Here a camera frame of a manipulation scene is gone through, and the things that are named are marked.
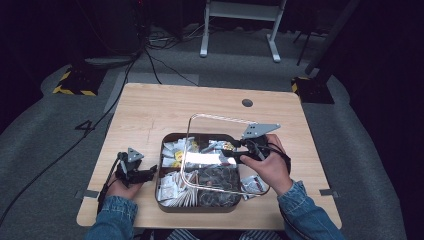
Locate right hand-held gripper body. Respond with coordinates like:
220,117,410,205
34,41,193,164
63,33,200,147
240,122,282,162

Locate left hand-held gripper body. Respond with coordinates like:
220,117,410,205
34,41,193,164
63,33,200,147
115,147,148,188

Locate pile of grey white packets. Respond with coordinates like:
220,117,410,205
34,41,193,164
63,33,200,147
199,139,238,166

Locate white red sachet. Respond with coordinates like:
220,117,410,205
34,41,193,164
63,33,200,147
239,174,268,202

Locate clear box lid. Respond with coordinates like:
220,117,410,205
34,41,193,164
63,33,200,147
179,112,272,198

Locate brown compartment box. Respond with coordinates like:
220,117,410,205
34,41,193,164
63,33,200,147
154,132,243,214

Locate person's left hand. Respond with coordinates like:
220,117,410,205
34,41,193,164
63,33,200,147
105,173,145,201

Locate person's right hand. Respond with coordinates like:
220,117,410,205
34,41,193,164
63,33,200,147
239,133,295,197

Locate pile of white yellow packets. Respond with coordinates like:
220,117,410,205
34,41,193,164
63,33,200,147
161,137,199,168

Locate pile of white brown sticks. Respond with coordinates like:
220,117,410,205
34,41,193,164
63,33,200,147
157,169,200,208

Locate pile of dark packets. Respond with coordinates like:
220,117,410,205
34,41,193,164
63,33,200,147
198,165,242,207

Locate grey tape strip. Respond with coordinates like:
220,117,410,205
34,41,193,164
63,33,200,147
319,188,340,198
74,189,100,200

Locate black yellow striped stand base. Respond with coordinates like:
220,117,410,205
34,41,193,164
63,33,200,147
290,75,336,105
52,65,105,97

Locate person's striped trousers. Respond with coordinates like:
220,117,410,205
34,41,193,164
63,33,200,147
165,227,284,240

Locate black tripod legs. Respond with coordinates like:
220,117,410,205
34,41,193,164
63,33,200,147
292,28,329,67

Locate black slanted pole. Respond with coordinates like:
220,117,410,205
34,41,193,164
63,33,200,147
304,0,362,76

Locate right hand-held gripper cable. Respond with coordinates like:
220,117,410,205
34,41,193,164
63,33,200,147
266,142,293,175

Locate hand-held gripper cable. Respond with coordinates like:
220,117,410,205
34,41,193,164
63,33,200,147
266,142,293,175
96,157,124,216

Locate left hand-held gripper cable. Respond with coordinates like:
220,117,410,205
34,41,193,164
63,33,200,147
96,157,124,216

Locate long black floor cable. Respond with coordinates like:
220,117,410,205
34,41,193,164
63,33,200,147
0,54,141,228

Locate thin black floor cable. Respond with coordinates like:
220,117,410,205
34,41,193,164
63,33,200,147
143,46,200,87

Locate bundle of floor cables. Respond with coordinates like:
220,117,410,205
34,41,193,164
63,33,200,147
145,23,214,52

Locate white metal stand frame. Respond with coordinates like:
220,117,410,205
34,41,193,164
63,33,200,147
199,0,288,64

